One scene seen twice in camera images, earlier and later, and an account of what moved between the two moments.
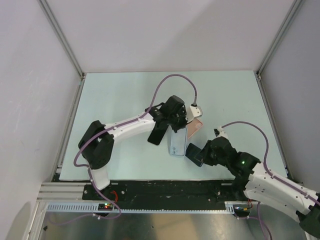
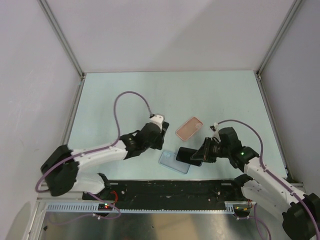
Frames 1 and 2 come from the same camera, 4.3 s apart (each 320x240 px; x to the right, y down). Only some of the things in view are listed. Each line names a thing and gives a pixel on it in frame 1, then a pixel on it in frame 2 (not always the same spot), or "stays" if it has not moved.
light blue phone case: x=178 y=142 -> x=169 y=160
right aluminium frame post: x=295 y=7 stays
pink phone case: x=193 y=126 stays
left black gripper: x=183 y=112 -> x=157 y=145
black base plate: x=165 y=191 stays
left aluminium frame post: x=58 y=30 stays
